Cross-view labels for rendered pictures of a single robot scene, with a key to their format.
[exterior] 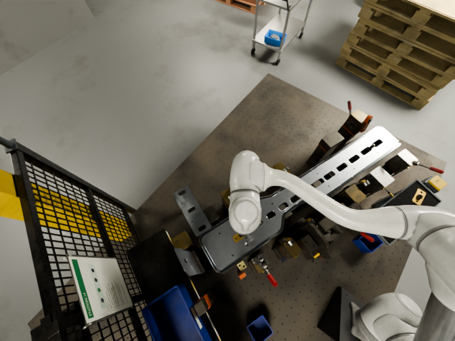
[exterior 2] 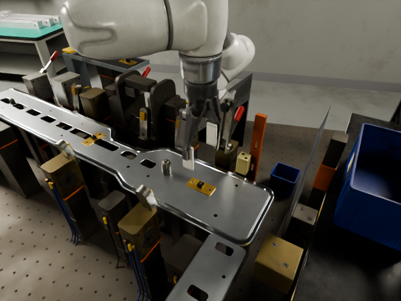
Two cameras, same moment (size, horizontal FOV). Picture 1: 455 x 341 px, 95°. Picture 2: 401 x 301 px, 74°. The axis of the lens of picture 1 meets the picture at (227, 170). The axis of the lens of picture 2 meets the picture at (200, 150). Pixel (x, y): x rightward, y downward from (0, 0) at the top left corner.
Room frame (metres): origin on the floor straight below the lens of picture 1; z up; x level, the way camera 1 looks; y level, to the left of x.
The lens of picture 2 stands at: (0.42, 0.44, 1.58)
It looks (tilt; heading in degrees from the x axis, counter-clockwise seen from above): 38 degrees down; 240
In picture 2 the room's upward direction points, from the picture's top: straight up
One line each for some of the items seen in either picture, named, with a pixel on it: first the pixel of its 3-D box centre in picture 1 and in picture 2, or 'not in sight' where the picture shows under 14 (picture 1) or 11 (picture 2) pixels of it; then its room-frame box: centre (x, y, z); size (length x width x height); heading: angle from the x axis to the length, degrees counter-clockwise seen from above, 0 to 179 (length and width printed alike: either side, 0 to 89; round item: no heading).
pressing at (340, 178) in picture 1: (309, 187); (88, 139); (0.38, -0.47, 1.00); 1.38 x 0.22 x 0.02; 119
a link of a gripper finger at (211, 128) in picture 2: not in sight; (211, 134); (0.09, -0.07, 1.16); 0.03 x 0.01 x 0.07; 119
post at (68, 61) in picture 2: (403, 196); (84, 93); (0.31, -1.04, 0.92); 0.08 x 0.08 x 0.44; 29
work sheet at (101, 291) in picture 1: (102, 285); not in sight; (-0.04, 0.49, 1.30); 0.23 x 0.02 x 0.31; 29
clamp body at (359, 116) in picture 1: (345, 131); not in sight; (0.83, -0.87, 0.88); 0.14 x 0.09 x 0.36; 29
